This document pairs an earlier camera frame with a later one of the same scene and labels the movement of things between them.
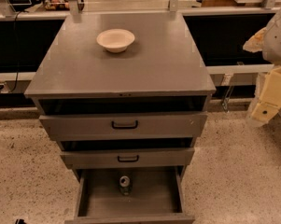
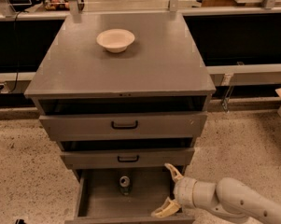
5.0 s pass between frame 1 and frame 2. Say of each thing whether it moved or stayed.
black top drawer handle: stayed
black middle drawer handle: stayed
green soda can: stayed
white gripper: moved
